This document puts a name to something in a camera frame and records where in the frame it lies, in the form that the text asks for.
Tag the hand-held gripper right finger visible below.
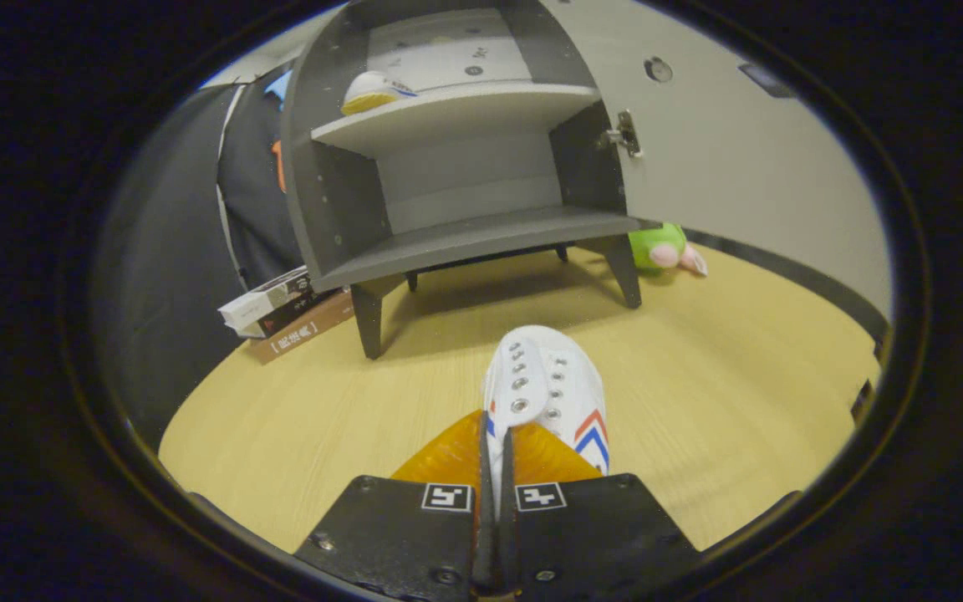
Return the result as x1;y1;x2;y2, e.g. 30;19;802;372
498;421;704;602

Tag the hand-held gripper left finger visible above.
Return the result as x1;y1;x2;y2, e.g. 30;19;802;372
293;410;499;602

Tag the white shoe with striped side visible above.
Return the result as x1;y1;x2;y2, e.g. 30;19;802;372
481;324;612;503

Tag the grey shoe cabinet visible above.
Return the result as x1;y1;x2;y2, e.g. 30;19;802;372
281;0;658;360

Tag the white shoe with yellow sole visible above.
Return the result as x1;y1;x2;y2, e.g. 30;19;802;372
341;70;420;116

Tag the metal door hinge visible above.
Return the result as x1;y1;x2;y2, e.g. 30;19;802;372
597;109;643;160

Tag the brown book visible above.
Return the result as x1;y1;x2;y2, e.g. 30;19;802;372
246;290;357;365

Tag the black book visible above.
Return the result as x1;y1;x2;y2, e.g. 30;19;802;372
235;287;340;339

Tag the green and pink plush toy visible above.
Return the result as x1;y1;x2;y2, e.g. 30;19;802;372
628;222;710;278

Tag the black backdrop cloth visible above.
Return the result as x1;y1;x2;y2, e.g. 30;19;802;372
93;67;307;452

